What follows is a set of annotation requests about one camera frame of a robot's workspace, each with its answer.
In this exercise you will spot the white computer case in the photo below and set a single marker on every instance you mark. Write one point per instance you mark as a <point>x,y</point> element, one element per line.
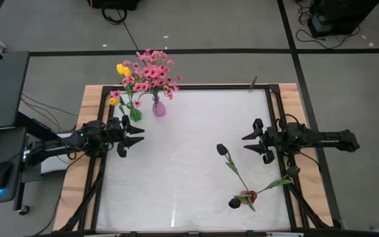
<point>53,166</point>

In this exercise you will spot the black tulip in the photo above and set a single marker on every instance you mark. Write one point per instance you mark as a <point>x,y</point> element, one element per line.
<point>234,203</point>
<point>222,149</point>
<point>293,171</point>

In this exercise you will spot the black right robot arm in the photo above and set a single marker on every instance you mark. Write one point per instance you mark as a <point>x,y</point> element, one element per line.
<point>324,138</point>

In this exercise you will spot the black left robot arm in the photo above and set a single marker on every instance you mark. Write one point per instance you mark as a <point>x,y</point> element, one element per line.
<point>61,145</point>

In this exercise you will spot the grey desk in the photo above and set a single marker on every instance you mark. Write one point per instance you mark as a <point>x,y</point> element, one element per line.
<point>2,92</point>

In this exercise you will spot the green glass vase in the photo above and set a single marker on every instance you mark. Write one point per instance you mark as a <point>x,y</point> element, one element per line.
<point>136,115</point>

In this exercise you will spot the pink glass vase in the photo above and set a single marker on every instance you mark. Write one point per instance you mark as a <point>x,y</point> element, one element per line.
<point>159,109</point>

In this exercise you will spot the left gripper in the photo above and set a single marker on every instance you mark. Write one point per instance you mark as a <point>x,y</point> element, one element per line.
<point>117,135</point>

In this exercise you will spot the black computer mouse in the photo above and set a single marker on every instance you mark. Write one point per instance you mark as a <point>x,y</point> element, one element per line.
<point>1,174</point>

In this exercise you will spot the black caster wheel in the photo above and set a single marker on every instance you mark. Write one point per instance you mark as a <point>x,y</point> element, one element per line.
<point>24,210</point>

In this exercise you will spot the black equipment cart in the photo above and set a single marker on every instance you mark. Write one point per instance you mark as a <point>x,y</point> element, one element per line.
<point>341,14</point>

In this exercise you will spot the black floor case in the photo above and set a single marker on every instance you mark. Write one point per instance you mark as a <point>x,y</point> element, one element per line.
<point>114,4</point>

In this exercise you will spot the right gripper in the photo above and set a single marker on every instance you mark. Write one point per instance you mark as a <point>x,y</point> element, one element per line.
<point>275,138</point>

